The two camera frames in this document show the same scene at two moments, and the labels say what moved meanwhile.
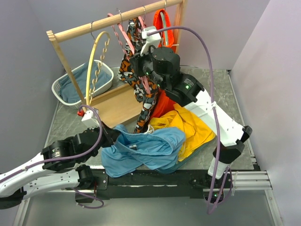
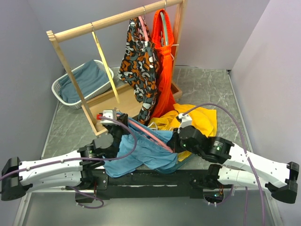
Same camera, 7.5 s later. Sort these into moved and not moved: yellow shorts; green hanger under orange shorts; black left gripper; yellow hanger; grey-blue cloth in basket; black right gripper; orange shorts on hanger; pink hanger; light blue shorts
Moved: pink hanger; yellow hanger; black right gripper; light blue shorts; black left gripper
Not moved: orange shorts on hanger; yellow shorts; green hanger under orange shorts; grey-blue cloth in basket
